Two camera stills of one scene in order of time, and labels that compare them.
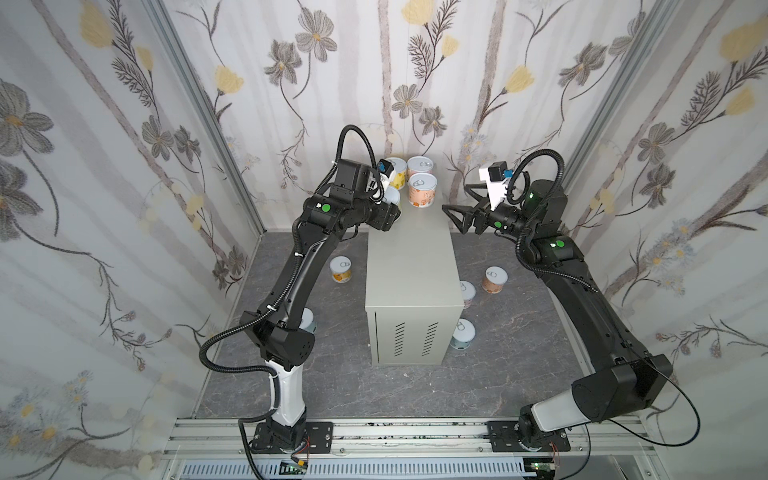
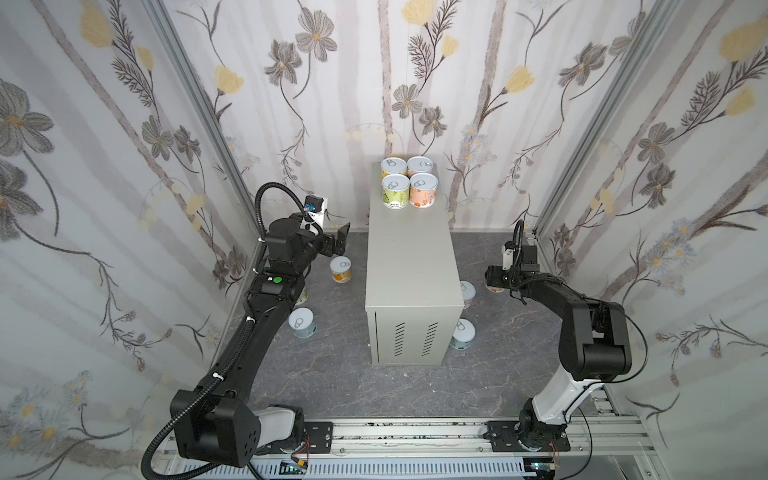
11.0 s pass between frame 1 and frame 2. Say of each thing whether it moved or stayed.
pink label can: stayed
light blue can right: stayed
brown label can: stayed
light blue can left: stayed
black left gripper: moved
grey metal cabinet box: stayed
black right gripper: moved
